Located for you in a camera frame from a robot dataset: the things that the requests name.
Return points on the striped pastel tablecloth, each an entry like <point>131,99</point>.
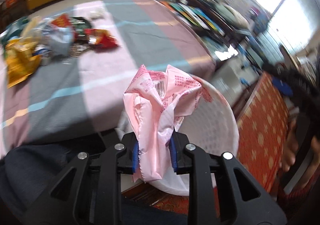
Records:
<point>72,97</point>

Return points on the yellow snack bag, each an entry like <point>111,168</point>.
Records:
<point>20,59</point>

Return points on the green grey cushion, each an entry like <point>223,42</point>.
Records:
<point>232,16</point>

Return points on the red floral sofa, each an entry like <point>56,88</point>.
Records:
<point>263,127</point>

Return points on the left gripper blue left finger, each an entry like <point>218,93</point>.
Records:
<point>135,157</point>

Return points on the red snack wrapper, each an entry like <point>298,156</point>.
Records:
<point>100,38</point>

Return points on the light blue plastic bag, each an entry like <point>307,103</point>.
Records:
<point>60,39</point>

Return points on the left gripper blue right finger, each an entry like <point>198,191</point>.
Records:
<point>173,154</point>

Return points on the pink plastic wrapper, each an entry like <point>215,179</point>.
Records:
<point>156,104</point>

